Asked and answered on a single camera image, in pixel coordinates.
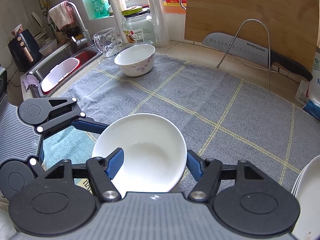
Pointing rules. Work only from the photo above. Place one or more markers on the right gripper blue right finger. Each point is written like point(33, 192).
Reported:
point(206, 173)

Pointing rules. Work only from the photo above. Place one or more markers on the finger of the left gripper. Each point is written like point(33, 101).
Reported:
point(89, 125)

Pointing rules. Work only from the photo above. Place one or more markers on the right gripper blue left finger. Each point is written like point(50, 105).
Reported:
point(102, 171)

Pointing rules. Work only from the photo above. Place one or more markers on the white floral bowl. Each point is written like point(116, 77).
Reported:
point(136, 60)
point(155, 153)

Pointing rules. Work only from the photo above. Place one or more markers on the white plate back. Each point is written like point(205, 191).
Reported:
point(307, 194)

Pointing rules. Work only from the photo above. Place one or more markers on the grey checked dish mat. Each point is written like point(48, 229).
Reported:
point(220, 116)

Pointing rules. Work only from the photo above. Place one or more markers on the black air fryer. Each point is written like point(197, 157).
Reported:
point(24, 50)

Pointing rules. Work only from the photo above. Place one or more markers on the steel sink faucet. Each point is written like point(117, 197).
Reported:
point(86, 41)

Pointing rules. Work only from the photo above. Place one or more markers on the clear glass mug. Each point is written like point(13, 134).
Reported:
point(106, 42)

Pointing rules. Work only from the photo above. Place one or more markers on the glass jar yellow lid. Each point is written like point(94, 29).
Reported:
point(138, 26)

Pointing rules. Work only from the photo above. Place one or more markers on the pink dish cloth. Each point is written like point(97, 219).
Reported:
point(61, 15)

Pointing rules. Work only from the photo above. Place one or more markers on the green detergent bottle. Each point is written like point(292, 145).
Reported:
point(101, 9)

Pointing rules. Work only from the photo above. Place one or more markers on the blue white salt bag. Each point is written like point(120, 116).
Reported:
point(308, 92)

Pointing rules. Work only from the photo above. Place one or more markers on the plastic cup stack short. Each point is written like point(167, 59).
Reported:
point(117, 7)

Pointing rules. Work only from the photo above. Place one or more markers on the plastic cup stack tall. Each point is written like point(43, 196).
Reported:
point(159, 23)

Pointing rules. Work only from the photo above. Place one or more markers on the bamboo cutting board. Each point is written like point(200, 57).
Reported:
point(289, 27)

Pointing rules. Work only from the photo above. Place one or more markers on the kitchen knife black handle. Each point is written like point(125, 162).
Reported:
point(287, 63)

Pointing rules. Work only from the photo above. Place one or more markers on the metal wire board stand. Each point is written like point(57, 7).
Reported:
point(235, 46)

